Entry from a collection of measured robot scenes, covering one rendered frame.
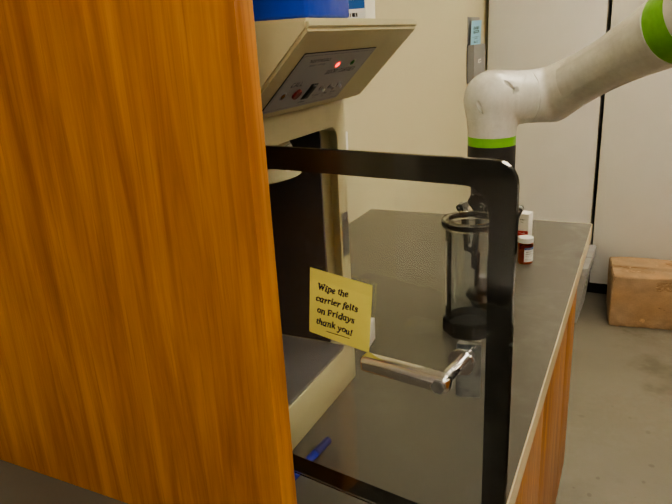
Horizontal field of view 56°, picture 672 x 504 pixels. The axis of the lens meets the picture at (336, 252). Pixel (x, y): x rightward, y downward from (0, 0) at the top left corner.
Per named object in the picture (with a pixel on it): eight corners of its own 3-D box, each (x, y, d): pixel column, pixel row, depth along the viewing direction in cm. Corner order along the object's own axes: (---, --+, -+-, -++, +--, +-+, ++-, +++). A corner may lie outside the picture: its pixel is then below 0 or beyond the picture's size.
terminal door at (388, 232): (270, 458, 80) (238, 143, 67) (504, 554, 63) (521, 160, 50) (266, 461, 79) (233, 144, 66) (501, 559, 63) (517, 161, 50)
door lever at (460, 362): (385, 353, 63) (385, 330, 62) (475, 377, 58) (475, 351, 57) (357, 377, 59) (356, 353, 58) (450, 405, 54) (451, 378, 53)
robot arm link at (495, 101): (453, 70, 122) (482, 72, 112) (510, 66, 125) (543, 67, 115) (453, 143, 126) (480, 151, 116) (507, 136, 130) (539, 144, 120)
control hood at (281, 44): (215, 125, 66) (204, 24, 63) (344, 95, 93) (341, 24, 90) (312, 126, 61) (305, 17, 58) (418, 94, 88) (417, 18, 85)
